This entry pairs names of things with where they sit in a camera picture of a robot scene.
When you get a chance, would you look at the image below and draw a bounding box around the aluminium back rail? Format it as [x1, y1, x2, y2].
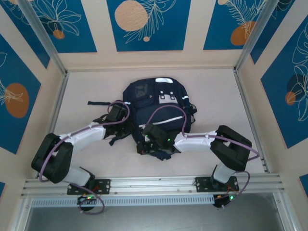
[66, 67, 236, 73]

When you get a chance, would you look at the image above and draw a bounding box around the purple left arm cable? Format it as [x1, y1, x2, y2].
[38, 101, 132, 215]

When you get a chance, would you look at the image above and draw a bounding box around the controller board with LED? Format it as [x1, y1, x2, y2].
[213, 192, 241, 209]
[77, 195, 97, 205]

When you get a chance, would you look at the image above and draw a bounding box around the aluminium side rail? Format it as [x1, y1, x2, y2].
[36, 72, 70, 179]
[234, 69, 269, 173]

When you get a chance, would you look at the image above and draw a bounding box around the grey slotted cable duct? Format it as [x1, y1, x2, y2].
[31, 194, 215, 207]

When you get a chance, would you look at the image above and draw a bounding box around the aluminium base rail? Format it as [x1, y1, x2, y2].
[23, 177, 286, 196]

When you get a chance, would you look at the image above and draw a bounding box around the aluminium frame post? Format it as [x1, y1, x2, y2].
[18, 0, 67, 77]
[234, 0, 296, 73]

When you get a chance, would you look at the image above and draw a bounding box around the navy blue backpack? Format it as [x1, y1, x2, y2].
[87, 77, 198, 161]

